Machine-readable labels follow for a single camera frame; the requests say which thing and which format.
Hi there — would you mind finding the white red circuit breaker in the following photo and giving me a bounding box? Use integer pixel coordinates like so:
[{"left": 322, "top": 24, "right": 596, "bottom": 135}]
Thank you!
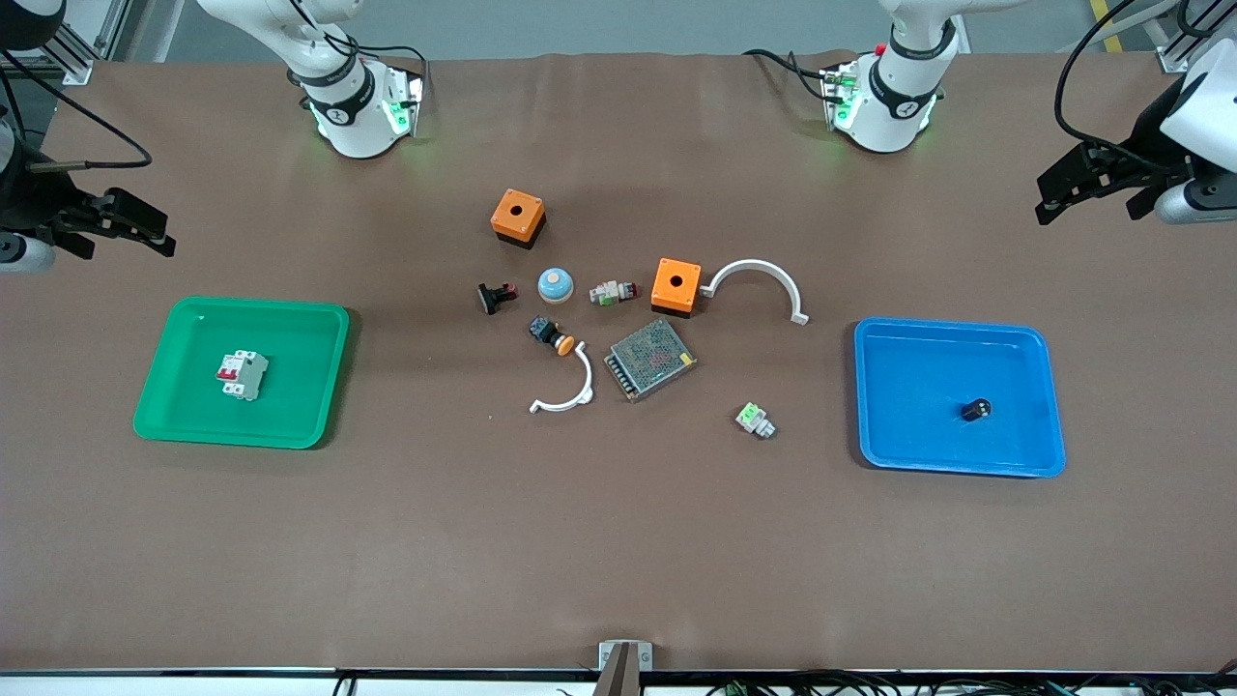
[{"left": 215, "top": 350, "right": 270, "bottom": 402}]

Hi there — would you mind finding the green plastic tray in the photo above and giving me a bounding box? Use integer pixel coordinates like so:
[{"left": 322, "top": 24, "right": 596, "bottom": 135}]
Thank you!
[{"left": 132, "top": 296, "right": 351, "bottom": 450}]

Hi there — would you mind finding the blue plastic tray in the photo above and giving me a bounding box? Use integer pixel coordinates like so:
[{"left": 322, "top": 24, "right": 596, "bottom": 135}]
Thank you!
[{"left": 853, "top": 316, "right": 1067, "bottom": 479}]

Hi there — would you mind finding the orange black button box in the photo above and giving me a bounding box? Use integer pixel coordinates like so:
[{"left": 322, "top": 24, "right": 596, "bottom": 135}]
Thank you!
[
  {"left": 490, "top": 188, "right": 548, "bottom": 251},
  {"left": 650, "top": 257, "right": 703, "bottom": 318}
]

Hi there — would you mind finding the black orange push button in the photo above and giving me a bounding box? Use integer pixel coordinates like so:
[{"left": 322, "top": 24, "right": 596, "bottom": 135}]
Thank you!
[{"left": 528, "top": 316, "right": 576, "bottom": 358}]

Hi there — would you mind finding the metal mesh power supply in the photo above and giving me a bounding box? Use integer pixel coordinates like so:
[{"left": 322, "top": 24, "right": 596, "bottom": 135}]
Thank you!
[{"left": 604, "top": 318, "right": 698, "bottom": 403}]

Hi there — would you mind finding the brown table mat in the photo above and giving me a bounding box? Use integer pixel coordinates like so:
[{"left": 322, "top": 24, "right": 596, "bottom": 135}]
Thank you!
[{"left": 0, "top": 48, "right": 1237, "bottom": 675}]

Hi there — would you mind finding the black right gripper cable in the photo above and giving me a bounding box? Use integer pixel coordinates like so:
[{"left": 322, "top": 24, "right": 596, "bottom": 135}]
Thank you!
[{"left": 0, "top": 53, "right": 154, "bottom": 173}]

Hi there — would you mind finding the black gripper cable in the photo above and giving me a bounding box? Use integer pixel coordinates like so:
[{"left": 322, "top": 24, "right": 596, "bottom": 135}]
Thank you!
[
  {"left": 0, "top": 53, "right": 154, "bottom": 173},
  {"left": 1053, "top": 0, "right": 1192, "bottom": 180}
]

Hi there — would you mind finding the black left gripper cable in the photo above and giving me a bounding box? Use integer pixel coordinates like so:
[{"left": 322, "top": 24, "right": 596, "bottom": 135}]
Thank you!
[{"left": 1053, "top": 0, "right": 1192, "bottom": 180}]

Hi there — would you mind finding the aluminium frame profile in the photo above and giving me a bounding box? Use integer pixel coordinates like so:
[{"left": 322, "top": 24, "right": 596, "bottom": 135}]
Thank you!
[
  {"left": 1155, "top": 0, "right": 1214, "bottom": 74},
  {"left": 43, "top": 0, "right": 131, "bottom": 86}
]

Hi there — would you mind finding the large white curved bracket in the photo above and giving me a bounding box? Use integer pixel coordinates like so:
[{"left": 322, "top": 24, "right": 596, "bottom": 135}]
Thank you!
[{"left": 700, "top": 259, "right": 810, "bottom": 326}]

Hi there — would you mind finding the black arm base cable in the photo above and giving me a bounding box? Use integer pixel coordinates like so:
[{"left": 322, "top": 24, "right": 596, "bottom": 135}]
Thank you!
[
  {"left": 343, "top": 39, "right": 431, "bottom": 98},
  {"left": 742, "top": 48, "right": 834, "bottom": 102}
]

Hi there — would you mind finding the small white curved bracket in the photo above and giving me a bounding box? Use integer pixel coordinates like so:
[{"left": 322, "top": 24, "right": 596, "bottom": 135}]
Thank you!
[{"left": 529, "top": 344, "right": 595, "bottom": 415}]

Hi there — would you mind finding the black cable bundle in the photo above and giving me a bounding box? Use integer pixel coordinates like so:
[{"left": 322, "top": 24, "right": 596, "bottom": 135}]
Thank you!
[{"left": 705, "top": 670, "right": 1237, "bottom": 696}]

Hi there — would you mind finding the metal table edge bracket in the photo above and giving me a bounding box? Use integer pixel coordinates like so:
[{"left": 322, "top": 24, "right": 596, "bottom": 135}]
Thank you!
[{"left": 591, "top": 640, "right": 654, "bottom": 696}]

